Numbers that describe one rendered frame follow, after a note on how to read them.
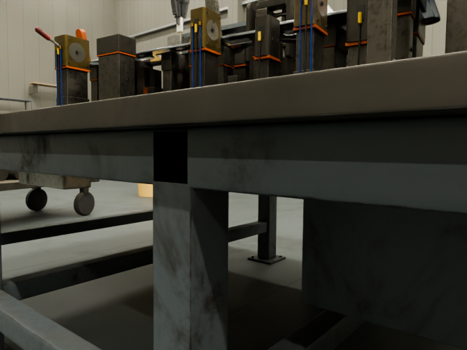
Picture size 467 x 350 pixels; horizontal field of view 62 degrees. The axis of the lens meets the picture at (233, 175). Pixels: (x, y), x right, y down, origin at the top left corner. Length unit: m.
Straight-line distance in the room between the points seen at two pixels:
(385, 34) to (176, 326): 0.59
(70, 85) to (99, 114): 1.06
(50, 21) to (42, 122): 12.02
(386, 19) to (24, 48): 11.73
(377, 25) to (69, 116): 0.55
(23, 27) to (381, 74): 12.15
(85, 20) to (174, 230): 12.86
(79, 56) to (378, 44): 1.20
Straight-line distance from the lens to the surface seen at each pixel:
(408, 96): 0.32
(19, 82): 12.01
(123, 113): 0.54
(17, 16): 12.37
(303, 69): 0.99
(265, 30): 1.10
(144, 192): 5.25
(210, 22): 1.23
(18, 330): 1.08
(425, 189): 0.36
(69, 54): 1.66
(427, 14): 1.23
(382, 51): 0.77
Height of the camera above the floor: 0.63
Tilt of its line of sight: 4 degrees down
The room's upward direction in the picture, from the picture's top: 1 degrees clockwise
